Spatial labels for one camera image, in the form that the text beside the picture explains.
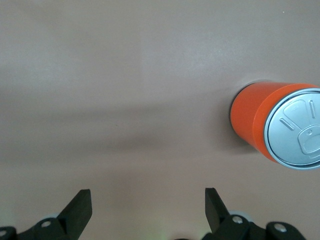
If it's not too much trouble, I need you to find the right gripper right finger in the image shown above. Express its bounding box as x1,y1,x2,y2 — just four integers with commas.
204,187,305,240

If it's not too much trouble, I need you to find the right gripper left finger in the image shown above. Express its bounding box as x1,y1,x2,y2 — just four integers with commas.
0,188,93,240

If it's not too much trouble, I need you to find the orange can with silver lid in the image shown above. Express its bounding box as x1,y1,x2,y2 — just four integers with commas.
229,81,320,172

